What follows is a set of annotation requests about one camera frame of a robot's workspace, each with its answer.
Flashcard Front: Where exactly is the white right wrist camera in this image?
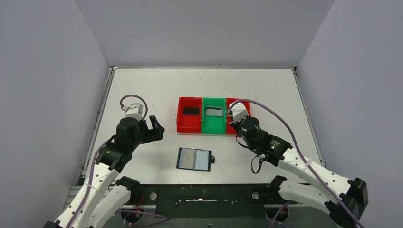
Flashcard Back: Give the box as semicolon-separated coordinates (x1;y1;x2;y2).
229;102;250;124

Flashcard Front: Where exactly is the silver magnetic stripe card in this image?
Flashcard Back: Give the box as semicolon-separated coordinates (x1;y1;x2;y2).
205;106;224;117

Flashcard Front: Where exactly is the black leather card holder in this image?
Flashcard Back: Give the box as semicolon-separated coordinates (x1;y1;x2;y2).
176;147;215;172

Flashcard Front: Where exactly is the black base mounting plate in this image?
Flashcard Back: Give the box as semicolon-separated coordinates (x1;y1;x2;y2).
137;184;285;219

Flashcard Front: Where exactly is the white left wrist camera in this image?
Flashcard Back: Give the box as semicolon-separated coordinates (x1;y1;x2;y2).
122;103;144;121

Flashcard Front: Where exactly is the red plastic bin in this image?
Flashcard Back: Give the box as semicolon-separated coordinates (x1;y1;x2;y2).
176;97;202;133
226;98;251;135

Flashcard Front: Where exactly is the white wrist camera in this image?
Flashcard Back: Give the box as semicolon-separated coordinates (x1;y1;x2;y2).
122;103;144;121
229;102;250;124

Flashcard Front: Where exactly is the red plastic bin left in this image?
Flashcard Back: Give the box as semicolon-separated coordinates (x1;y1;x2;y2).
176;97;202;133

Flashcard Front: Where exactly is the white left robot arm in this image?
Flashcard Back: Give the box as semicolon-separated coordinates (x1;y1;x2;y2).
44;115;165;228

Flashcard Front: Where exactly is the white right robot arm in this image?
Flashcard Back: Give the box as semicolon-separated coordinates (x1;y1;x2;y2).
230;115;368;228

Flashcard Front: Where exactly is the black card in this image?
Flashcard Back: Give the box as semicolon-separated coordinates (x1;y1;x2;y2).
183;107;200;116

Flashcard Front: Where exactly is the green plastic bin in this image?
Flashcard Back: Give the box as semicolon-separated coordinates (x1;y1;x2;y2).
201;97;227;134

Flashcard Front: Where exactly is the red plastic bin right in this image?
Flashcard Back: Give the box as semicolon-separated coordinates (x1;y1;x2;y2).
226;98;251;135

